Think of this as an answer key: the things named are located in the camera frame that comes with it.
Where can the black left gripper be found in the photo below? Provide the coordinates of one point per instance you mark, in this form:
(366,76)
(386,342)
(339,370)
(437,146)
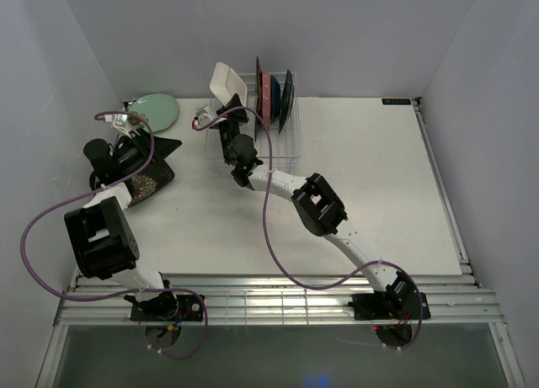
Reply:
(142,144)

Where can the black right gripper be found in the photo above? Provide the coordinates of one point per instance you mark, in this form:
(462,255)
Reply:
(237,117)

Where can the white rectangular plate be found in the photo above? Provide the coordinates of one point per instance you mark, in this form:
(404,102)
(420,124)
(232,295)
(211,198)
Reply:
(226,83)

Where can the cream floral square plate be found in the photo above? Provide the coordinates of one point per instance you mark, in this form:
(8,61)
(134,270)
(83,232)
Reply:
(258,99)

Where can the pink polka dot plate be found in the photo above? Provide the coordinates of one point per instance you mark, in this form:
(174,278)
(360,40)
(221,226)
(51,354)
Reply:
(266,99)

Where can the dark blue leaf plate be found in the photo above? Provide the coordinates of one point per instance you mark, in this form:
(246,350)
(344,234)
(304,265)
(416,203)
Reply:
(275,102)

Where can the teal leaf-shaped plate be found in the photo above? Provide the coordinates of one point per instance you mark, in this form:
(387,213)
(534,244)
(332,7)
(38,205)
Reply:
(287,99)

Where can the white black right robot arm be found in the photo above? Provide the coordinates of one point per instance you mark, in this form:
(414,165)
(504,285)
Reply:
(394,293)

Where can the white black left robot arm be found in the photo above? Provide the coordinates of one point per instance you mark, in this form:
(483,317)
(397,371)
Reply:
(104,246)

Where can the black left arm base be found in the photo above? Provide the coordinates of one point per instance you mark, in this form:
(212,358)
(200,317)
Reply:
(166,308)

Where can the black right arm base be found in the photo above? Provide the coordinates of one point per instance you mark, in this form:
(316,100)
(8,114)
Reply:
(369,307)

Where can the black floral square plate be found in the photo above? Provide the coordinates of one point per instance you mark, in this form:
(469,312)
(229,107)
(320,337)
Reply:
(142,186)

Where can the mint green round plate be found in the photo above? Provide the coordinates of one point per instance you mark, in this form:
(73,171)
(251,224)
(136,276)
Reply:
(160,110)

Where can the black logo label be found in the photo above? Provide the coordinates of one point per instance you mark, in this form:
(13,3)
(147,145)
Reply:
(396,101)

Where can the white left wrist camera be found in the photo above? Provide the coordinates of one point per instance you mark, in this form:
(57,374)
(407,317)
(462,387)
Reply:
(125,124)

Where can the white wire dish rack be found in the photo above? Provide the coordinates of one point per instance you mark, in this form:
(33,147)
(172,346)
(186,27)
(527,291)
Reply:
(286,143)

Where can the aluminium rail frame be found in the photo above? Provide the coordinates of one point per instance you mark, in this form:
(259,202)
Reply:
(234,300)

